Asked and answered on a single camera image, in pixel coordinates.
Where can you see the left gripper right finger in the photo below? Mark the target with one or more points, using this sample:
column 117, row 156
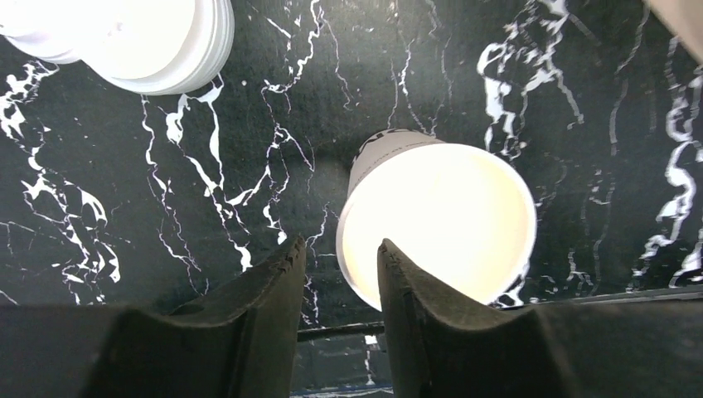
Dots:
column 441, row 343

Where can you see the stack of white cup lids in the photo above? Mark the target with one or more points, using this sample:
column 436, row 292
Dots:
column 145, row 47

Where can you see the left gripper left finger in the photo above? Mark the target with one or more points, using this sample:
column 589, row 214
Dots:
column 239, row 340

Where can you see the blue checkered paper bag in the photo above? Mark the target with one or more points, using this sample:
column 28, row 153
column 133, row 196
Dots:
column 683, row 18

